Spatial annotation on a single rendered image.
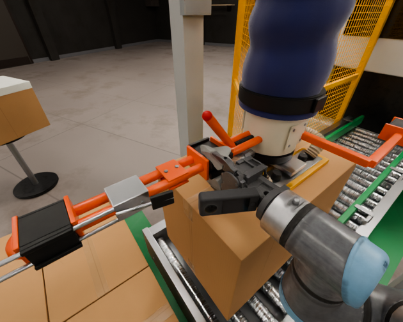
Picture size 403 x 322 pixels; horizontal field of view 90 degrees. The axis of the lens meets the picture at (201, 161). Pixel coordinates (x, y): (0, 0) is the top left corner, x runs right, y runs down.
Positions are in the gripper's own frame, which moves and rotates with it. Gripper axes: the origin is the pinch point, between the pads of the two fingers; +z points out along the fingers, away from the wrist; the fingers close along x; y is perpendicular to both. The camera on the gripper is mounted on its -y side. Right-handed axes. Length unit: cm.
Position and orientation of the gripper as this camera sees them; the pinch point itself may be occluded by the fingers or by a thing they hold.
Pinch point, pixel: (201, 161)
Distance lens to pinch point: 50.1
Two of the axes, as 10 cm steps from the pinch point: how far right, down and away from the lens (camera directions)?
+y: 8.0, -3.6, 4.8
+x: 0.0, -8.0, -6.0
